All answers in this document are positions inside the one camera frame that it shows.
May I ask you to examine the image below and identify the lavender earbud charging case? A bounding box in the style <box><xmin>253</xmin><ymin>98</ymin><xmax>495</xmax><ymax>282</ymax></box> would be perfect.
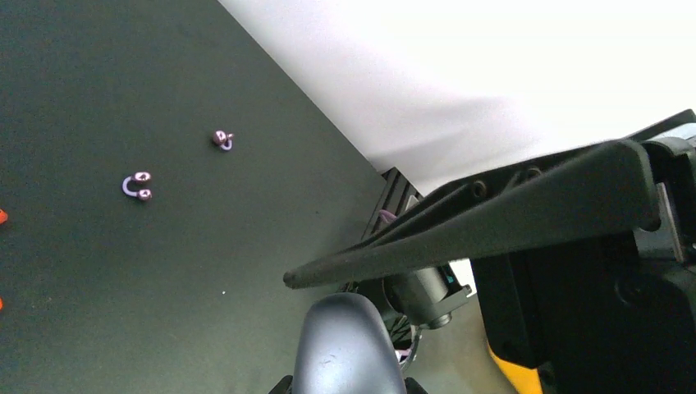
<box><xmin>291</xmin><ymin>292</ymin><xmax>407</xmax><ymax>394</ymax></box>

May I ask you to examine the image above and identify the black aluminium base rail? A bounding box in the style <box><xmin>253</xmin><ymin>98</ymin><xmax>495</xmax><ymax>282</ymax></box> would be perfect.
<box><xmin>362</xmin><ymin>167</ymin><xmax>424</xmax><ymax>241</ymax></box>

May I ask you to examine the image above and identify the purple earbud with hook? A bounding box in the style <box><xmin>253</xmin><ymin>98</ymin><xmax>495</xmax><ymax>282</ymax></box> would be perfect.
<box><xmin>121</xmin><ymin>171</ymin><xmax>153</xmax><ymax>202</ymax></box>

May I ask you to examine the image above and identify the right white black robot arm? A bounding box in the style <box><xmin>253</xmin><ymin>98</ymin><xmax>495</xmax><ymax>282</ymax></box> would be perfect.
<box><xmin>338</xmin><ymin>264</ymin><xmax>473</xmax><ymax>371</ymax></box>

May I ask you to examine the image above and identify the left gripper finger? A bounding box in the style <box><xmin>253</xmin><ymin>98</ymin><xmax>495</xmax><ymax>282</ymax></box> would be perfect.
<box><xmin>283</xmin><ymin>110</ymin><xmax>695</xmax><ymax>289</ymax></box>

